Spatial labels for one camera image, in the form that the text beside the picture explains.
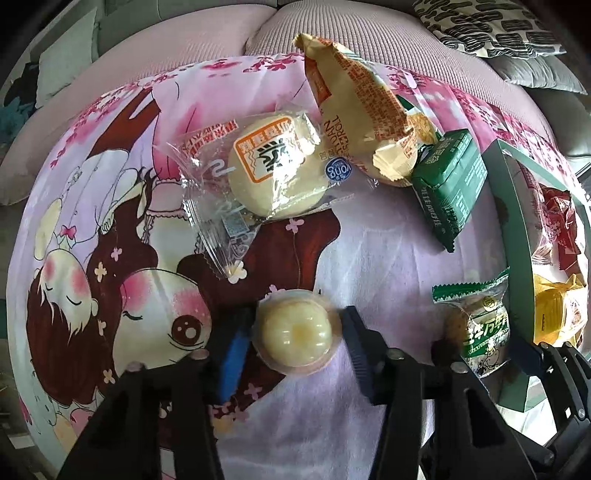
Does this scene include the dark cloth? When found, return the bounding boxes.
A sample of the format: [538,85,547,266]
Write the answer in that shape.
[0,62,40,139]

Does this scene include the black white patterned pillow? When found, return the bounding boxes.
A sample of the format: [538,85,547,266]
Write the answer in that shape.
[413,0,566,58]

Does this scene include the pale yellow jelly cup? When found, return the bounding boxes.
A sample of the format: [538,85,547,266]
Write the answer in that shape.
[255,288,343,376]

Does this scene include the green white cartoon packet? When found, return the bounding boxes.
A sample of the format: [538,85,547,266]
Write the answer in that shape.
[431,267,513,379]

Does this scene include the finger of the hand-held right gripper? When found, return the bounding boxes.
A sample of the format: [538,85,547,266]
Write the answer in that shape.
[510,330,591,416]
[430,339,465,367]

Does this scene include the pink printed blanket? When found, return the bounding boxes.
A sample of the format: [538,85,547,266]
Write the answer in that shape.
[25,51,578,480]

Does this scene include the red foil snack packet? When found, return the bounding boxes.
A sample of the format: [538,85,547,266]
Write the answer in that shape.
[536,185,583,273]

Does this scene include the dark green snack packet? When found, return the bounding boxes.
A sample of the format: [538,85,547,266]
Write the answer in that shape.
[410,129,489,254]

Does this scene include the beige snack packet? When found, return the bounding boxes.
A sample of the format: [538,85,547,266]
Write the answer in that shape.
[295,32,423,188]

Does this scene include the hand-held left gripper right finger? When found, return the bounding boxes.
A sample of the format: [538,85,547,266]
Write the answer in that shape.
[344,305,539,480]

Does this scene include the bun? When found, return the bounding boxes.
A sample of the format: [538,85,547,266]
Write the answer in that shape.
[154,111,384,282]

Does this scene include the yellow snack packet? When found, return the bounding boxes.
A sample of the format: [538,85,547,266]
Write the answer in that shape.
[531,272,588,347]

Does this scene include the teal cardboard box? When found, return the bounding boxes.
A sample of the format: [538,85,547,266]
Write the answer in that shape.
[480,138,591,414]

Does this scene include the pink ribbed sofa cover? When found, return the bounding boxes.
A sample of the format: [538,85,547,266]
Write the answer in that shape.
[0,0,555,206]

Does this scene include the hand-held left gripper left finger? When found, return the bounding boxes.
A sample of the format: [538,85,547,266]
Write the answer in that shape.
[56,307,254,480]

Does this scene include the grey pillow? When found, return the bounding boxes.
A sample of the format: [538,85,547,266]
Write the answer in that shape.
[489,53,588,95]

